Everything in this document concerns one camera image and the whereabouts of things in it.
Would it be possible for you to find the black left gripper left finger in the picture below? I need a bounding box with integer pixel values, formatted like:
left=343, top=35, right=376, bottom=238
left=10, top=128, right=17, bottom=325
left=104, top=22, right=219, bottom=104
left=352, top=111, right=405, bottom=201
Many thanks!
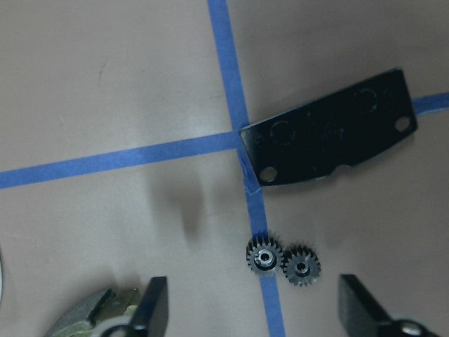
left=131, top=277, right=168, bottom=336

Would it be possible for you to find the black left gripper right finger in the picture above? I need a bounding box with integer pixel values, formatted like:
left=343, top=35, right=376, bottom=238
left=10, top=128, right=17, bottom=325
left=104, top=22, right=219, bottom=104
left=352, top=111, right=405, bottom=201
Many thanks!
left=338, top=275, right=397, bottom=336

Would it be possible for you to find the small black gear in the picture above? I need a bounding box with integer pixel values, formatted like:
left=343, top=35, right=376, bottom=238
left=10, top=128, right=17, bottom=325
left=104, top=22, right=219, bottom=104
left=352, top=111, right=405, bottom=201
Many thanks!
left=246, top=235, right=284, bottom=277
left=281, top=245, right=321, bottom=286

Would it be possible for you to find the olive green brake shoe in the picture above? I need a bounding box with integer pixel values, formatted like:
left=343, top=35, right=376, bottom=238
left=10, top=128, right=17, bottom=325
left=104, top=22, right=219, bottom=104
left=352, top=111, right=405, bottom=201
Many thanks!
left=46, top=288, right=141, bottom=336

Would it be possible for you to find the black brake pad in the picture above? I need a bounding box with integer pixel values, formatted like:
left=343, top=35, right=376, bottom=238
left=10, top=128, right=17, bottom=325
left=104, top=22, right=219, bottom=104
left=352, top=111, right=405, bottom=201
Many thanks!
left=239, top=68, right=417, bottom=186

